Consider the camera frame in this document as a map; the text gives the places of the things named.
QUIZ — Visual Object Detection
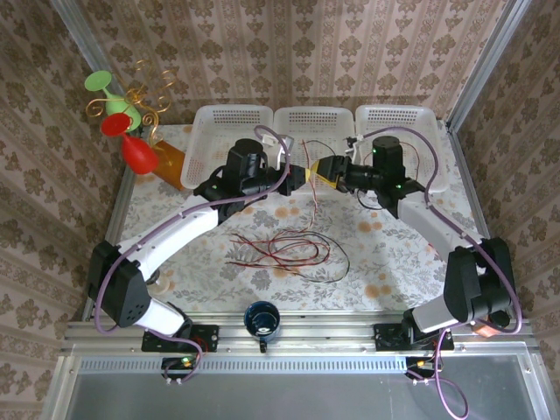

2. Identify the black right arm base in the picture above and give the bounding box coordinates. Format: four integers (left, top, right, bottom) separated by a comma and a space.
374, 323, 456, 351

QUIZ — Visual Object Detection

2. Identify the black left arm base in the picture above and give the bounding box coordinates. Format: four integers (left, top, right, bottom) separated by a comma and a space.
141, 324, 220, 354

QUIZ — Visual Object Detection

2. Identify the white plastic basket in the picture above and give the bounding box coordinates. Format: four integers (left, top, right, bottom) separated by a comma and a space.
273, 106, 355, 198
180, 104, 275, 192
353, 104, 452, 196

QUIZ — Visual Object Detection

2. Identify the amber plastic cup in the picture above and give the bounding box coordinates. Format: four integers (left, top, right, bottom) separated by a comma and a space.
148, 139, 187, 192

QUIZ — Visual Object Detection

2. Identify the floral tablecloth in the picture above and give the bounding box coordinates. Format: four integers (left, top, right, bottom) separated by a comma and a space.
94, 124, 489, 314

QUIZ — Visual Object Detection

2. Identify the red plastic wine glass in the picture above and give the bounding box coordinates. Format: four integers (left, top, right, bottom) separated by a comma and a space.
100, 112, 158, 175

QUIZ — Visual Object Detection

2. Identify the dark blue mug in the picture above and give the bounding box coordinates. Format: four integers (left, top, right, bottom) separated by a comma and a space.
243, 300, 282, 354

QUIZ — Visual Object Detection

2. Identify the green plastic wine glass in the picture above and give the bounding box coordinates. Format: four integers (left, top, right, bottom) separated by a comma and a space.
84, 69, 144, 132

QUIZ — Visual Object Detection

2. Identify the small orange object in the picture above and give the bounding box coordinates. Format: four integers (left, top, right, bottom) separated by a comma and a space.
472, 317, 511, 339

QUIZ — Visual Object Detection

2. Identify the right black controller board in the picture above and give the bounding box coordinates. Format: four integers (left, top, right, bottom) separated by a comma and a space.
405, 356, 438, 380

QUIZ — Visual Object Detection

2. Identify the black controller board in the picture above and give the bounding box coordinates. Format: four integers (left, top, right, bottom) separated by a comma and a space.
405, 356, 438, 380
161, 356, 198, 382

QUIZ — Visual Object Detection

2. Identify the left black controller board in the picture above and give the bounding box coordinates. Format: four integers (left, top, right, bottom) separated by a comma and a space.
161, 356, 198, 382

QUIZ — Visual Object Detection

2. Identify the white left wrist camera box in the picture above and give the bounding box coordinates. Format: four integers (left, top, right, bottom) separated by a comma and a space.
261, 133, 295, 168

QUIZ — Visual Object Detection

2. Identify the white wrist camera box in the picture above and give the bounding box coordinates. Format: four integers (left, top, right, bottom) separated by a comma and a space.
261, 133, 295, 168
344, 134, 365, 164

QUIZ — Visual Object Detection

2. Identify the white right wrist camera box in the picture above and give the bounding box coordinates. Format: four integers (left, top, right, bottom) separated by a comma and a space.
344, 134, 365, 164

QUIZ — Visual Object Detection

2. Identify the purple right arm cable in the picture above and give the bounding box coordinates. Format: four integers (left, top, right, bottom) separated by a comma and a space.
356, 126, 526, 419

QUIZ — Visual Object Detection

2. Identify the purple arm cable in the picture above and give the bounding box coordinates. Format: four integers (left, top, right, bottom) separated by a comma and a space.
356, 126, 526, 419
94, 125, 292, 386

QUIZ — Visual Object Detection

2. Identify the aluminium frame post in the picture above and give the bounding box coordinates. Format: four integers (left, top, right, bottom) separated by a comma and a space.
47, 0, 137, 246
445, 0, 526, 132

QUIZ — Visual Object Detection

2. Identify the aluminium mounting rail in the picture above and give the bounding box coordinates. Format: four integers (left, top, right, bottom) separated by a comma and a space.
63, 318, 537, 354

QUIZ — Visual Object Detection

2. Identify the grey slotted cable duct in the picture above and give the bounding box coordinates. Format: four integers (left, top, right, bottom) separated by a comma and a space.
78, 356, 410, 374

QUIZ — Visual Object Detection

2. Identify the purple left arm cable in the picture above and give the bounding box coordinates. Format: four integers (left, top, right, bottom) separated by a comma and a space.
94, 125, 292, 386

